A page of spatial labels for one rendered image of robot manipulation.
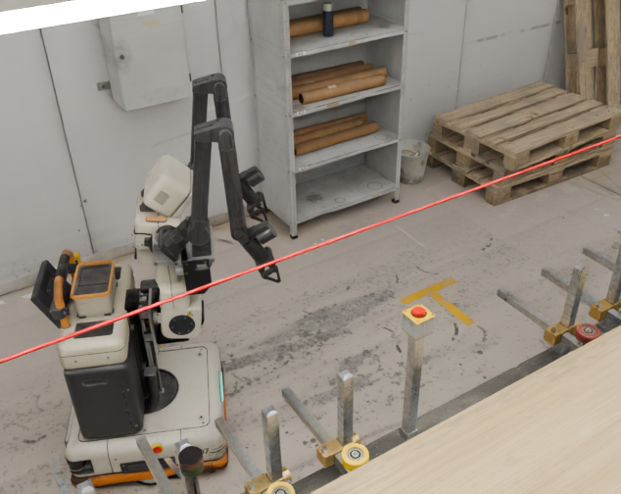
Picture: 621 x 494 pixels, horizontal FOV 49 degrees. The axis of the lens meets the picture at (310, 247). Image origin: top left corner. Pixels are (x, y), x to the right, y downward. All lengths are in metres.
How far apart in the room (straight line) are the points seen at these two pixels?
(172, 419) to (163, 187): 1.08
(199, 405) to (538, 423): 1.51
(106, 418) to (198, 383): 0.47
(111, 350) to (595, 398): 1.70
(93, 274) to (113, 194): 1.58
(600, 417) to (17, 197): 3.26
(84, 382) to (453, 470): 1.47
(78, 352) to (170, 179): 0.74
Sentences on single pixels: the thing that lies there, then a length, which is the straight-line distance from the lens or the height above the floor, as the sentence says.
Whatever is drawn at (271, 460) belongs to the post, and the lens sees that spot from 2.04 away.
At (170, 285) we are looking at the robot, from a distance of 2.75.
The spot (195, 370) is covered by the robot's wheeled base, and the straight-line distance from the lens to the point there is 3.27.
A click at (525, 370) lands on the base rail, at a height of 0.70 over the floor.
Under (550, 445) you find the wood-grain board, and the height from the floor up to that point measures 0.90.
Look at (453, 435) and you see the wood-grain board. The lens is 2.16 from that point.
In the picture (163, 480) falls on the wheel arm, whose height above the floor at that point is 0.86.
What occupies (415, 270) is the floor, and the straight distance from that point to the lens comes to 4.34.
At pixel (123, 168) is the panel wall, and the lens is 4.37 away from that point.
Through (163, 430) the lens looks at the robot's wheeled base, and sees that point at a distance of 3.05.
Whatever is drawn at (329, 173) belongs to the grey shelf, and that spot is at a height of 0.14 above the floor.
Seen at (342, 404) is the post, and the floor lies 1.01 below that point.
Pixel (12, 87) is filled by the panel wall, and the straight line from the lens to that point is 4.05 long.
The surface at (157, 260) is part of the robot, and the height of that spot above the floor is 1.14.
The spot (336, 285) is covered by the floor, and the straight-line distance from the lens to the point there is 4.18.
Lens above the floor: 2.51
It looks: 34 degrees down
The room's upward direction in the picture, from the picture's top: 1 degrees counter-clockwise
